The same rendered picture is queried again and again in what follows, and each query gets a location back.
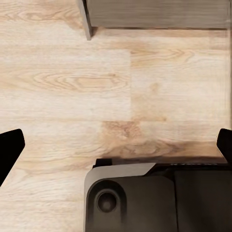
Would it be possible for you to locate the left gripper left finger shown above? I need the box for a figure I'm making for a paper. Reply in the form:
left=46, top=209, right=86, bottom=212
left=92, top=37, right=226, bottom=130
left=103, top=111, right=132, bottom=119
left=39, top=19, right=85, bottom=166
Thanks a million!
left=0, top=129, right=25, bottom=186

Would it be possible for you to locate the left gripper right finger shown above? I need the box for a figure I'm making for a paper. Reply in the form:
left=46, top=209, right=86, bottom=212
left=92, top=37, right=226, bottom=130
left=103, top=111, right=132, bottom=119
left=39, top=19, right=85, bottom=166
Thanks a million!
left=217, top=128, right=232, bottom=167

